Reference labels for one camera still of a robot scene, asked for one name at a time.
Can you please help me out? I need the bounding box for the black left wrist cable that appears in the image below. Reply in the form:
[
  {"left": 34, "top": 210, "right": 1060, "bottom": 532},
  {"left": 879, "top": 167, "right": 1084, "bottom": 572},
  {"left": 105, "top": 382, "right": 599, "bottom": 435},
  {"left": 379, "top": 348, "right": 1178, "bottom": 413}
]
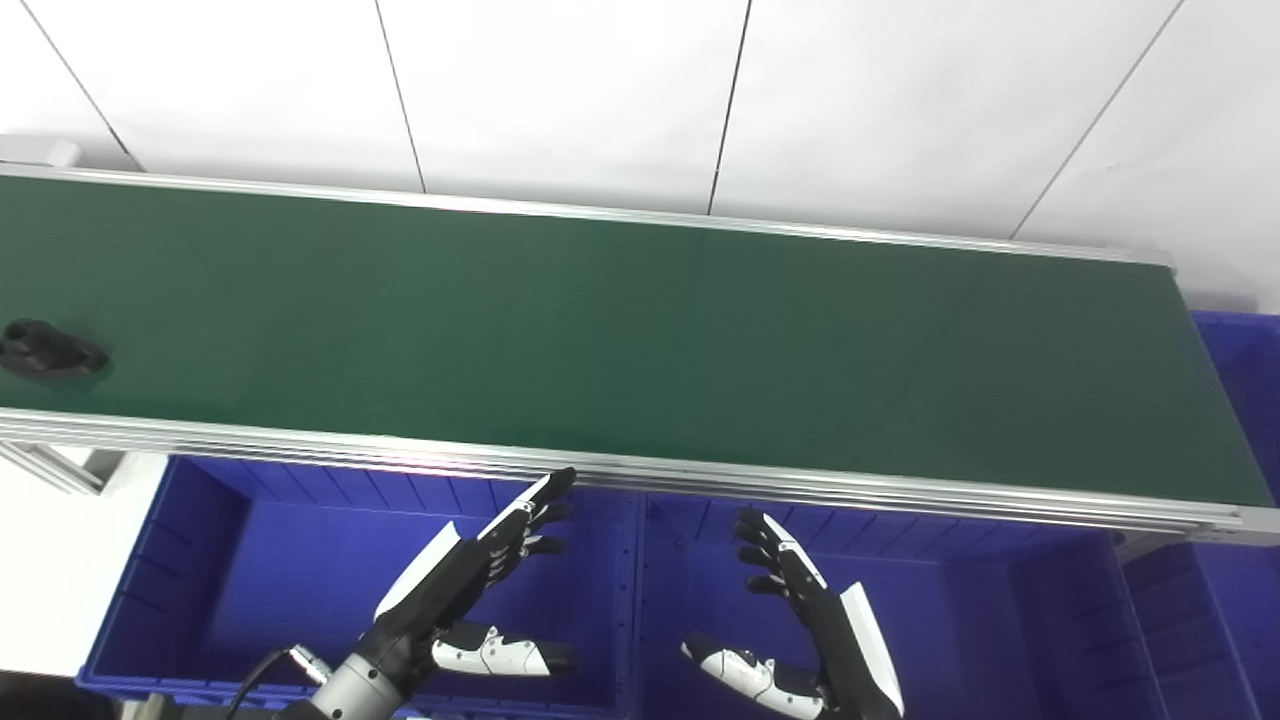
[{"left": 224, "top": 646, "right": 331, "bottom": 720}]

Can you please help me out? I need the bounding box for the black flanged machine part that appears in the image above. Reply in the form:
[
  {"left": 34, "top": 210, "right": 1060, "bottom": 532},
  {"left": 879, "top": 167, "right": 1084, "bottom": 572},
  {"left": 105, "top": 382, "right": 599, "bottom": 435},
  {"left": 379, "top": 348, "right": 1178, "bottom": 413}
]
[{"left": 0, "top": 319, "right": 111, "bottom": 383}]

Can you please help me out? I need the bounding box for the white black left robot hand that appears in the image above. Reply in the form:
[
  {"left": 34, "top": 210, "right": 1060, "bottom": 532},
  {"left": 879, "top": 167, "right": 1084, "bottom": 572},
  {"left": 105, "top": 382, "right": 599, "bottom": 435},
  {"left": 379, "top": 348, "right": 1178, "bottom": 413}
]
[{"left": 365, "top": 467, "right": 578, "bottom": 691}]

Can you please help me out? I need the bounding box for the blue plastic bin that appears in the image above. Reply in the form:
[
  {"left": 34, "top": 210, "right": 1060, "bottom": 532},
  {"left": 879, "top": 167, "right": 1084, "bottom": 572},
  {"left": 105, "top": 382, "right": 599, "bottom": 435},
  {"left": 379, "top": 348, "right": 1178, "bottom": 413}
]
[
  {"left": 1120, "top": 310, "right": 1280, "bottom": 720},
  {"left": 630, "top": 490, "right": 1167, "bottom": 720},
  {"left": 77, "top": 455, "right": 641, "bottom": 717}
]

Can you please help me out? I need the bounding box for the grey conveyor end block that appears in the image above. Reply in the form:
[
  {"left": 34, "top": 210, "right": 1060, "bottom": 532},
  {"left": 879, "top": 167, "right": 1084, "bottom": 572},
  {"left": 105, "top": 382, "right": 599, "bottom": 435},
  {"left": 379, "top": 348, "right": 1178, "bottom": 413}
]
[{"left": 0, "top": 135, "right": 82, "bottom": 169}]

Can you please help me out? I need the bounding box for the green conveyor belt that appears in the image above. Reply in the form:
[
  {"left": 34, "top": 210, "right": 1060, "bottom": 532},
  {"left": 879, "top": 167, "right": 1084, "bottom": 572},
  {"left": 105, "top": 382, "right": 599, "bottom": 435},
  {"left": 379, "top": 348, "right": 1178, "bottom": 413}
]
[
  {"left": 0, "top": 175, "right": 1274, "bottom": 508},
  {"left": 0, "top": 163, "right": 1280, "bottom": 547}
]

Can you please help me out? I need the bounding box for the aluminium conveyor support leg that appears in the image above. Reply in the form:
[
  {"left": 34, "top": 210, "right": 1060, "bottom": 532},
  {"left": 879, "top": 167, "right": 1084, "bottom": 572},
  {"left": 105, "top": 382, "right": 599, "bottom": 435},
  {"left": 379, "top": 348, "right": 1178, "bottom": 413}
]
[{"left": 0, "top": 438, "right": 127, "bottom": 497}]

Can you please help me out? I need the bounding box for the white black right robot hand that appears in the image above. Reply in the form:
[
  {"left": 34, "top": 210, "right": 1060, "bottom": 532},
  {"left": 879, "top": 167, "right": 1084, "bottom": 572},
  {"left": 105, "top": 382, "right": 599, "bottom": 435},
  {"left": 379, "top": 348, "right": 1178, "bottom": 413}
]
[{"left": 682, "top": 507, "right": 907, "bottom": 720}]

